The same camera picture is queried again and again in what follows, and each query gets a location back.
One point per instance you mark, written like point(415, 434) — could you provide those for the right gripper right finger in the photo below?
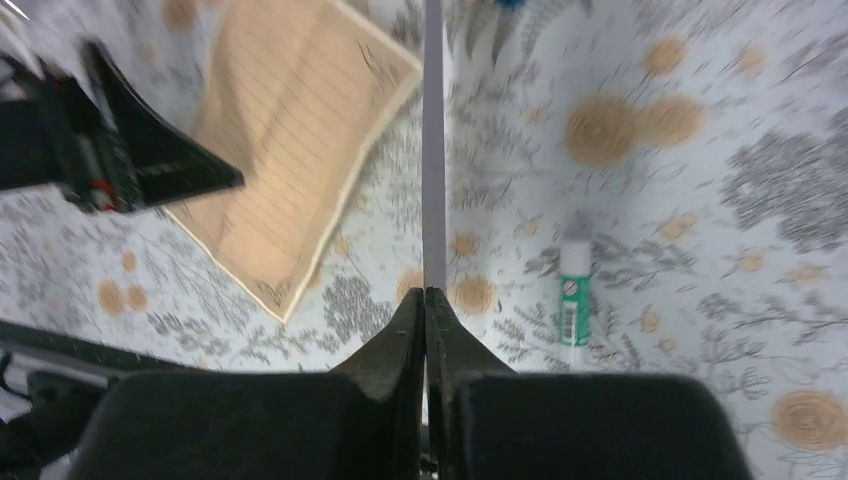
point(488, 421)

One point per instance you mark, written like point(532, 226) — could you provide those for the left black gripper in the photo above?
point(110, 154)

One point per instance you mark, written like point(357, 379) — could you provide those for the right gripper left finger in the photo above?
point(361, 419)

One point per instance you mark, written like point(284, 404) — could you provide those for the beige lined letter paper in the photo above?
point(296, 94)

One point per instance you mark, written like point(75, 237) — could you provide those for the grey lavender envelope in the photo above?
point(434, 237)

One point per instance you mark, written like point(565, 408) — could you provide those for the green white glue stick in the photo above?
point(574, 301)

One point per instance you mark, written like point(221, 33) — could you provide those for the floral patterned table mat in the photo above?
point(701, 146)

